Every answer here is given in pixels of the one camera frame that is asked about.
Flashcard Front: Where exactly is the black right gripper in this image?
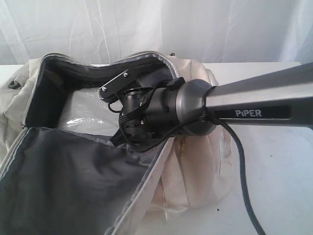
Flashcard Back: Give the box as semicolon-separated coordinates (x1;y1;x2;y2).
110;88;157;147

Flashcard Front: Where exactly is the cream fabric duffel bag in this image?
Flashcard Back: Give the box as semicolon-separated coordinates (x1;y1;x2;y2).
0;51;233;235

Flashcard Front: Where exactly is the clear plastic wrapped package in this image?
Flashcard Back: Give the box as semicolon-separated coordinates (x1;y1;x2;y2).
57;88;119;136

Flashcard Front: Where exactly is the white backdrop curtain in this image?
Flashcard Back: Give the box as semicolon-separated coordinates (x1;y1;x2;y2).
0;0;313;65

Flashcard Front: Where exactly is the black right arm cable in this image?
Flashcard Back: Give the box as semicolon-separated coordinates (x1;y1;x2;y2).
105;80;269;235

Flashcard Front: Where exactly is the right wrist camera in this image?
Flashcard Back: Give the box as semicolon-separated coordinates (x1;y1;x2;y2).
98;70;141;103

